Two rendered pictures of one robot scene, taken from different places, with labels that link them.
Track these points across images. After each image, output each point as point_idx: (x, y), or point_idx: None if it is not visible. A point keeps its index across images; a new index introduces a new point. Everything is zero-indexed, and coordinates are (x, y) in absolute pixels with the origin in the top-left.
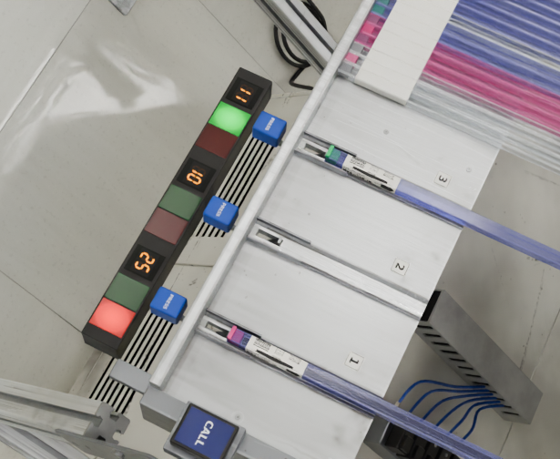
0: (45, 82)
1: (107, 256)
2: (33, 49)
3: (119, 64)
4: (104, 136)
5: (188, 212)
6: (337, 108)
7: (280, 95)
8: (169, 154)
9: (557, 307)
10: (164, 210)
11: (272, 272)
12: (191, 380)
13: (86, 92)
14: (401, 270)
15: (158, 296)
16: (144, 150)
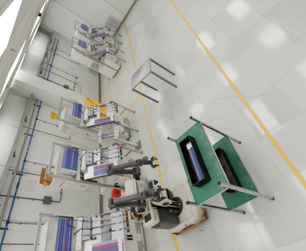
0: (145, 171)
1: None
2: (146, 171)
3: (143, 177)
4: (141, 174)
5: (120, 151)
6: (116, 159)
7: None
8: None
9: (107, 179)
10: (121, 151)
11: (115, 151)
12: (115, 146)
13: (143, 174)
14: (110, 155)
15: (118, 147)
16: None
